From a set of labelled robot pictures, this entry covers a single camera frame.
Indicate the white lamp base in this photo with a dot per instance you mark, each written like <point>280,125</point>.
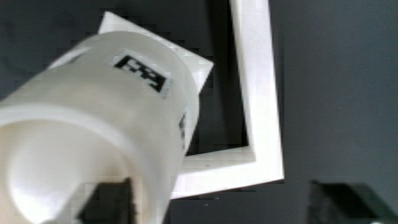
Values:
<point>197,66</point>

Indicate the white lamp shade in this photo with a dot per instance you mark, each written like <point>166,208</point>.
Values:
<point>97,124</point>

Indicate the white U-shaped fence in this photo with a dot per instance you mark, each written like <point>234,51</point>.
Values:
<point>248,165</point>

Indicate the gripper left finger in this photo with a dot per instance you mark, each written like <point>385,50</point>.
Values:
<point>109,208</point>

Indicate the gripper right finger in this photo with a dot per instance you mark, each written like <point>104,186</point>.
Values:
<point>348,204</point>

